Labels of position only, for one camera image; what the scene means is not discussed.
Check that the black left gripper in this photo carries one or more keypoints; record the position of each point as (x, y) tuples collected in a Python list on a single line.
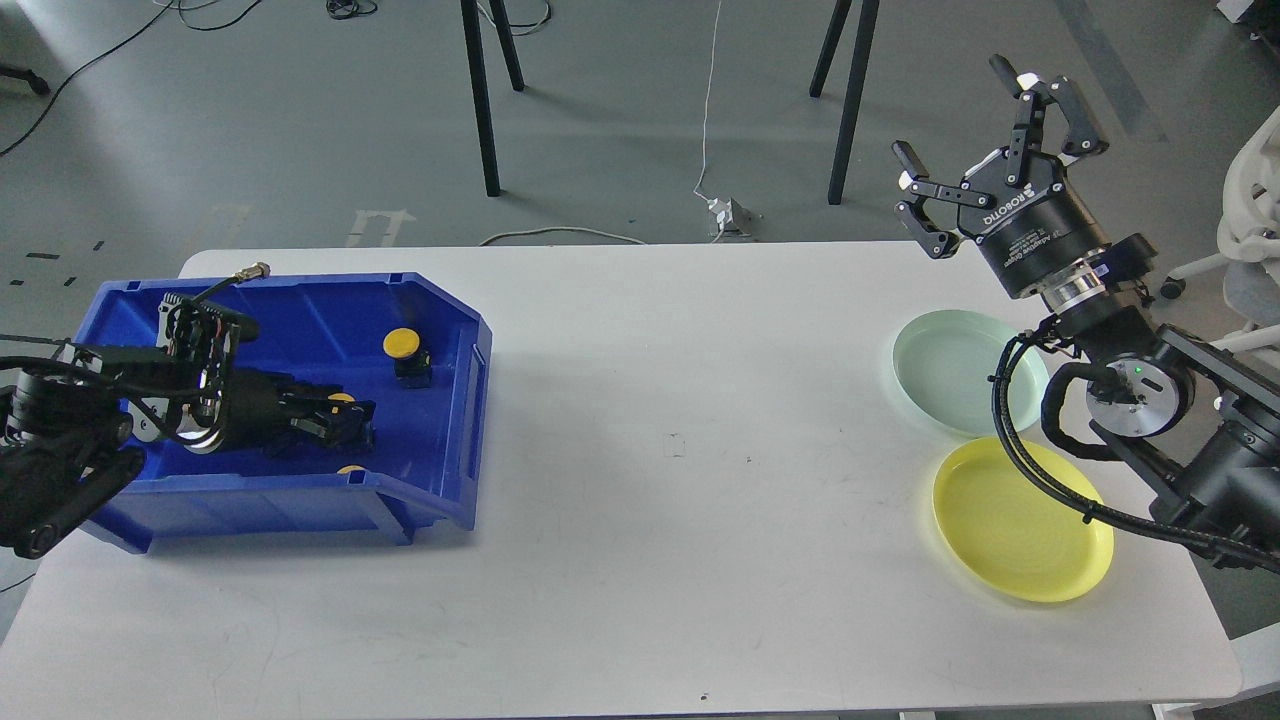
[(259, 406)]

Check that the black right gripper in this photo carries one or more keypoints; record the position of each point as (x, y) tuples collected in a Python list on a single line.
[(1035, 230)]

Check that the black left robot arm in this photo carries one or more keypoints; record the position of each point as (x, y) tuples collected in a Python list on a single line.
[(69, 419)]

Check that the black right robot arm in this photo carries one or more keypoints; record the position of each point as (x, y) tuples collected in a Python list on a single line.
[(1196, 425)]

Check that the yellow push button back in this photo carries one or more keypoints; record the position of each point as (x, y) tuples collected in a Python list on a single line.
[(412, 361)]

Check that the pale green plate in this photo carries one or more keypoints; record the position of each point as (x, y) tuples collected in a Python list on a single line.
[(941, 363)]

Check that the yellow plate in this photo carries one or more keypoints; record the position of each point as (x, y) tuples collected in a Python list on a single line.
[(1011, 535)]

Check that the blue plastic bin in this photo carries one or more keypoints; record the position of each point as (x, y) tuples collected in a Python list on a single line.
[(324, 329)]

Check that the black tripod legs right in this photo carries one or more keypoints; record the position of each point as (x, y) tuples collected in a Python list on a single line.
[(855, 83)]

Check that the white office chair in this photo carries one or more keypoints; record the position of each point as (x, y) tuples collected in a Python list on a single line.
[(1246, 240)]

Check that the white power adapter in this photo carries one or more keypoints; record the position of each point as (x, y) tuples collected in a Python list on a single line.
[(730, 220)]

